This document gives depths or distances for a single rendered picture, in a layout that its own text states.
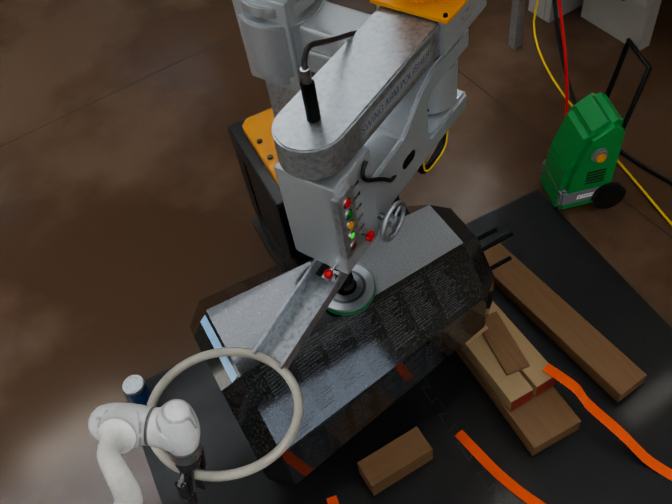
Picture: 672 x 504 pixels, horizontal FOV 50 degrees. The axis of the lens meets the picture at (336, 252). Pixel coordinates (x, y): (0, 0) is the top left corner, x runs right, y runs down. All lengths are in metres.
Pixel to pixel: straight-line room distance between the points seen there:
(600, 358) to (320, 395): 1.35
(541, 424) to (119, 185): 2.78
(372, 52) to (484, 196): 1.94
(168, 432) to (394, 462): 1.37
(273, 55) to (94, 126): 2.36
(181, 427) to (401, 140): 1.14
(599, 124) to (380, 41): 1.64
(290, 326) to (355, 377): 0.38
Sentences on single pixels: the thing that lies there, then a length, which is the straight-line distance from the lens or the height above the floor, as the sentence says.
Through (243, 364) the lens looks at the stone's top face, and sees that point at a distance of 2.60.
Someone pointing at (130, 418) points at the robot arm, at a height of 1.36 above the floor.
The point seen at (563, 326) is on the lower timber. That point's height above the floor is 0.09.
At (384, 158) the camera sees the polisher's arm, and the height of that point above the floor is 1.37.
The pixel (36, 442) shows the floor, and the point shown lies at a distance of 3.74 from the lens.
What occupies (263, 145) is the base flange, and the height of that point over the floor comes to 0.78.
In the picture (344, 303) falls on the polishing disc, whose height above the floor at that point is 0.84.
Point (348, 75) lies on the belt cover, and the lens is 2.15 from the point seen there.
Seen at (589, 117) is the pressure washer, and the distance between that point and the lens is 3.69.
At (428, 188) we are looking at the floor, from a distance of 4.06.
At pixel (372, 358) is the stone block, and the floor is 0.66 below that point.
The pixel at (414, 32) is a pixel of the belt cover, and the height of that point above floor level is 1.67.
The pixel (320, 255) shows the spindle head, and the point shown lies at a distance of 2.36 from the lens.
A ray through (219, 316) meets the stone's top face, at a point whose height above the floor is 0.80.
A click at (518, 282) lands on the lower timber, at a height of 0.09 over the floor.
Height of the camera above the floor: 3.02
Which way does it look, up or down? 52 degrees down
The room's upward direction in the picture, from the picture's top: 11 degrees counter-clockwise
